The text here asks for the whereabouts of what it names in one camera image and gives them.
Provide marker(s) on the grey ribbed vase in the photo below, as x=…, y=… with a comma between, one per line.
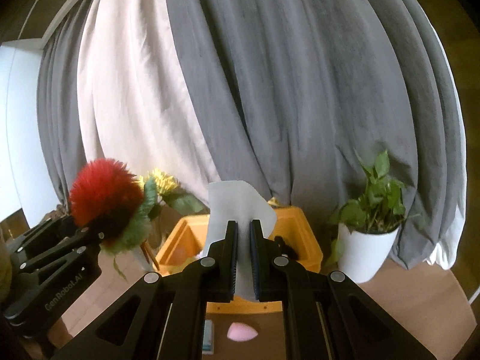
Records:
x=167, y=227

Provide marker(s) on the small blue box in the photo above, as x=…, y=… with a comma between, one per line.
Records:
x=208, y=339

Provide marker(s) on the pale pink curtain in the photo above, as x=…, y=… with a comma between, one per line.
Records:
x=131, y=101

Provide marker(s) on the sunflower bouquet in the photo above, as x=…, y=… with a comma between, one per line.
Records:
x=165, y=185

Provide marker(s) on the orange plastic crate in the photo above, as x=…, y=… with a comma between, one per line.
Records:
x=187, y=232

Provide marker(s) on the potted plant in white pot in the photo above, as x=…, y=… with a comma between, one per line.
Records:
x=369, y=243

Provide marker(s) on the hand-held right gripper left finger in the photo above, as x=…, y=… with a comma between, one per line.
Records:
x=234, y=258

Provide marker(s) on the white sheer curtain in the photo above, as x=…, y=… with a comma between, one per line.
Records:
x=453, y=232

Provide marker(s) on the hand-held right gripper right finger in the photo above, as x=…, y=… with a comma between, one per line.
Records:
x=255, y=258

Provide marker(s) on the pink makeup sponge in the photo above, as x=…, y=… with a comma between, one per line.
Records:
x=242, y=333

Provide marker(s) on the white cloth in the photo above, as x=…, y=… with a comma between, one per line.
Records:
x=232, y=202

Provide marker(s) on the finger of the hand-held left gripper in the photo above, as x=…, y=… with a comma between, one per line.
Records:
x=75, y=251
x=48, y=232

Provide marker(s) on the grey curtain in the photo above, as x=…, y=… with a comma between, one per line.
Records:
x=300, y=82
x=56, y=138

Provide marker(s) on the red fluffy plush flower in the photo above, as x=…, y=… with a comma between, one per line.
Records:
x=101, y=191

